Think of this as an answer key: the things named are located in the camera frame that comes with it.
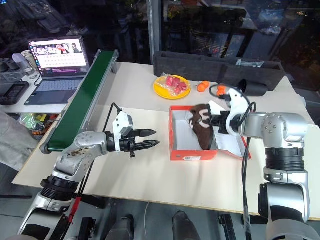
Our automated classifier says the grey fabric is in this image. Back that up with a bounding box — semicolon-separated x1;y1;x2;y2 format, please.
0;104;41;174

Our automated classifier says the dark rounded shape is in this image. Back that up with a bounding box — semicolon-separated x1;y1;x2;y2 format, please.
109;214;136;240
172;210;201;240

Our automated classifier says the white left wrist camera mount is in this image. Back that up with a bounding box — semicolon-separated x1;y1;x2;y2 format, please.
111;111;135;139

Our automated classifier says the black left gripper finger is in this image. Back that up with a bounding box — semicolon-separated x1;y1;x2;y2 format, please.
135;140;161;151
131;128;158;139

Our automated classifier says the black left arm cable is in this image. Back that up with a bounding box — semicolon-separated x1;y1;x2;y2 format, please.
59;102;123;240

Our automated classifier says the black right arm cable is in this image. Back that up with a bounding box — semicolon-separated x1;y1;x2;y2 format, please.
209;84;257;240

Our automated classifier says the clear bag of red pieces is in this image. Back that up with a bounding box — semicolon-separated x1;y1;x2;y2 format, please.
158;72;192;97

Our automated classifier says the brown shoe with white stripes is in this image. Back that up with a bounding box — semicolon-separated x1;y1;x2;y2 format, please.
188;103;216;151

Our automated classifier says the bag of colourful items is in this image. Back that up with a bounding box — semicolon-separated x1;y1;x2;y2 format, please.
18;112;62;137

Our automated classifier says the grey metal window post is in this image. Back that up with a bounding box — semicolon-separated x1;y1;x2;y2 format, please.
146;0;164;74

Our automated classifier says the dark grey foam tray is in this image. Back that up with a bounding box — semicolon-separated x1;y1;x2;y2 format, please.
152;50;286;92

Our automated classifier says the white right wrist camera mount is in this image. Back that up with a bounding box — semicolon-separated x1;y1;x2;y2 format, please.
225;87;248;137

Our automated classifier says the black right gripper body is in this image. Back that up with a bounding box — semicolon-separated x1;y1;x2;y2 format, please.
212;111;230;135

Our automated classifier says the red cardboard shoebox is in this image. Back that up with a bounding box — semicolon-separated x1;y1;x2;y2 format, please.
169;104;253;162

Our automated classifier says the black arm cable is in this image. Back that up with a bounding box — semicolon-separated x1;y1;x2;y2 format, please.
209;84;257;240
59;102;123;240

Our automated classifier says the red cable sleeve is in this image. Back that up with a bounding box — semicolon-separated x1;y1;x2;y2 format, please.
67;195;82;224

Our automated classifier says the yellow plate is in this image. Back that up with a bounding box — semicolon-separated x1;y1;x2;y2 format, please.
153;75;192;100

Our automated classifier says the green conveyor belt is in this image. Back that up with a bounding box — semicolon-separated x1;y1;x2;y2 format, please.
39;49;120;154

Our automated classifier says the open laptop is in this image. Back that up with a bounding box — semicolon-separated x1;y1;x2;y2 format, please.
24;35;91;107

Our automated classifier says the black cup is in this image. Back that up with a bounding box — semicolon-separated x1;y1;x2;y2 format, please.
237;79;268;97

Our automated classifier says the black metal bracket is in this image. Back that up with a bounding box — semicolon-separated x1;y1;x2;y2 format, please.
217;214;237;240
77;217;97;240

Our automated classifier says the black handheld device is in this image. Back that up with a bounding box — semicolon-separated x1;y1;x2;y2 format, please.
0;80;31;106

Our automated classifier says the small orange toy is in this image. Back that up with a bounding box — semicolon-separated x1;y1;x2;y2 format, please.
196;80;210;93
215;84;227;97

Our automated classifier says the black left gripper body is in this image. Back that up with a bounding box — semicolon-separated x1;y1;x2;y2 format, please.
118;136;138;159

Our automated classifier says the clear plastic bag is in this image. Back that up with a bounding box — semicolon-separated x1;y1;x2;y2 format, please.
235;59;265;68

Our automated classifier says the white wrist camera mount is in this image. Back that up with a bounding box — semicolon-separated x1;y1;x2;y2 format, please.
111;111;135;139
225;87;248;137

